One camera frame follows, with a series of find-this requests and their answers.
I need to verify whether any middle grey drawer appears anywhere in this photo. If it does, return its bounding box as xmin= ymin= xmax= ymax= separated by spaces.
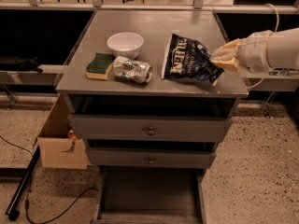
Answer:
xmin=86 ymin=147 xmax=216 ymax=169

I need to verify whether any bottom open grey drawer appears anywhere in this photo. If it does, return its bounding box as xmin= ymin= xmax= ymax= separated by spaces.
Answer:
xmin=92 ymin=166 xmax=207 ymax=224

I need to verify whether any cardboard box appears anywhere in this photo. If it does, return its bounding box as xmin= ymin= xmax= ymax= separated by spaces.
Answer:
xmin=37 ymin=96 xmax=89 ymax=170

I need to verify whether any white hanging cable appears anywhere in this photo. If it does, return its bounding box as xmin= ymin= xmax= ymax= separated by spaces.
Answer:
xmin=248 ymin=3 xmax=280 ymax=91

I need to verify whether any crushed silver can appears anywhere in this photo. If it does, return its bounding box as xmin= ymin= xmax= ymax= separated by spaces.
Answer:
xmin=112 ymin=56 xmax=152 ymax=84

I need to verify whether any top grey drawer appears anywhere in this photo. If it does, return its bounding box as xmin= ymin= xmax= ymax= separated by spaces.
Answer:
xmin=69 ymin=114 xmax=232 ymax=143

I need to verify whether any black floor cable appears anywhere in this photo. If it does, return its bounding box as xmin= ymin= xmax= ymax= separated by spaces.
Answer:
xmin=0 ymin=135 xmax=99 ymax=224

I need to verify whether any metal frame rail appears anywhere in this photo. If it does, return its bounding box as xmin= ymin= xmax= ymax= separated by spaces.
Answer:
xmin=0 ymin=0 xmax=299 ymax=15

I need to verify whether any black object on rail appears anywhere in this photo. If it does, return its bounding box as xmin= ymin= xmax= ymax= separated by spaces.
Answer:
xmin=0 ymin=56 xmax=43 ymax=73

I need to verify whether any grey drawer cabinet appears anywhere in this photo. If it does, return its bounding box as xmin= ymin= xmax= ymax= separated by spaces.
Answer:
xmin=55 ymin=9 xmax=249 ymax=170

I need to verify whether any black bar on floor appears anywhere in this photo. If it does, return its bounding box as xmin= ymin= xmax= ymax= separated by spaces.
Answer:
xmin=1 ymin=147 xmax=40 ymax=221

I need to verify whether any blue Kettle chip bag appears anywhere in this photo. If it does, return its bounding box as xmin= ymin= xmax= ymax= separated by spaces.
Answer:
xmin=161 ymin=34 xmax=224 ymax=85

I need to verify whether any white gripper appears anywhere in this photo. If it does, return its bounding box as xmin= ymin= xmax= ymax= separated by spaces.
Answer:
xmin=211 ymin=30 xmax=273 ymax=74

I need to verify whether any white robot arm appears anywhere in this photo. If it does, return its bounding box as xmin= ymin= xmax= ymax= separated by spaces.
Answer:
xmin=210 ymin=28 xmax=299 ymax=74

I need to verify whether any green yellow sponge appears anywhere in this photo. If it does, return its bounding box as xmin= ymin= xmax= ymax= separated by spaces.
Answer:
xmin=86 ymin=53 xmax=114 ymax=80

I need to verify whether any white bowl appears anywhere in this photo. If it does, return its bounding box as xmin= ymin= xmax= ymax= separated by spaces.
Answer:
xmin=107 ymin=32 xmax=144 ymax=59

